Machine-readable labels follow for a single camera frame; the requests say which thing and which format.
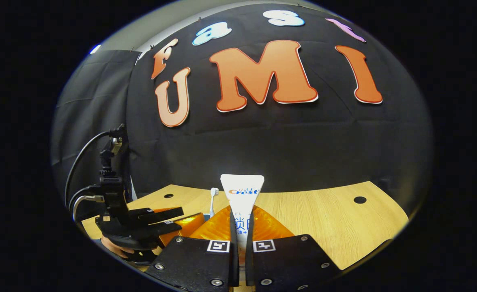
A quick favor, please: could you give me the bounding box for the black backdrop cloth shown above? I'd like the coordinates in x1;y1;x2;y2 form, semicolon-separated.
52;2;434;228

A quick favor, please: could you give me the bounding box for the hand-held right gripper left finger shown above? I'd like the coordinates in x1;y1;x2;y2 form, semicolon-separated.
145;204;239;290

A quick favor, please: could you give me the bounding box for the grey toothbrush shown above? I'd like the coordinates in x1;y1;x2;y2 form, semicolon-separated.
209;187;219;218

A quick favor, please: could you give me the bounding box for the white toothpaste tube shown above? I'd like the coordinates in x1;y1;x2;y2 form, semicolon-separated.
220;174;265;289

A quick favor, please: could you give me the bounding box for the black cable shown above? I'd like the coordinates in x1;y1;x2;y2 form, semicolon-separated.
64;131;111;207
68;186;105;221

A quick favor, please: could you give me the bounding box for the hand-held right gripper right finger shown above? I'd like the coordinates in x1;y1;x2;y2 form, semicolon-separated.
245;204;342;290

